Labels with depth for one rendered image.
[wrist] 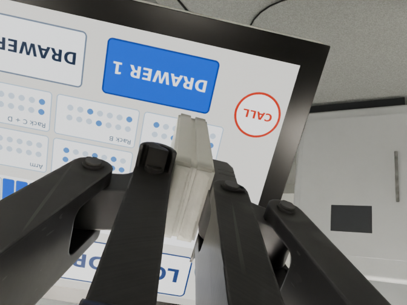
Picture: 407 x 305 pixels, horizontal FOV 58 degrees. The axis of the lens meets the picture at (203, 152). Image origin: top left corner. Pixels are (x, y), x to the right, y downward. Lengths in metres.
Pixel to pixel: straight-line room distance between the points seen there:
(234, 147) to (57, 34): 0.18
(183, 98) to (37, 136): 0.13
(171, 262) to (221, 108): 0.17
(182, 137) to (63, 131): 0.21
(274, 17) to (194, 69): 1.46
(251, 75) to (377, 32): 1.57
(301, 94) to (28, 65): 0.23
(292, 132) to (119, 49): 0.17
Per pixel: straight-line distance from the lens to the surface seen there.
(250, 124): 0.33
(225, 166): 0.16
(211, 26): 0.31
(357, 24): 1.81
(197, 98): 0.32
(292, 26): 1.80
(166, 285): 0.41
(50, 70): 0.34
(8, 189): 0.39
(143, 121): 0.33
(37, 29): 0.34
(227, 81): 0.32
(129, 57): 0.32
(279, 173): 0.35
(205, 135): 0.16
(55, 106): 0.34
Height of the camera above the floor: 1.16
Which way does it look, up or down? 20 degrees down
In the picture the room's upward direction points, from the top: 171 degrees counter-clockwise
